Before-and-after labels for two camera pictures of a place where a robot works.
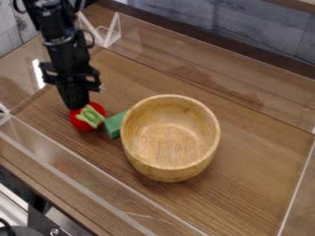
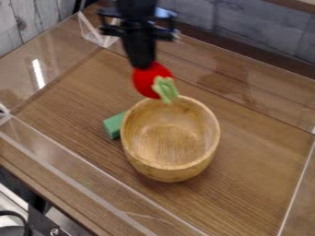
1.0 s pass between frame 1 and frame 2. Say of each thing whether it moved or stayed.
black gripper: moved
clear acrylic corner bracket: stayed
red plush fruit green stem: moved
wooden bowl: stayed
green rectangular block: stayed
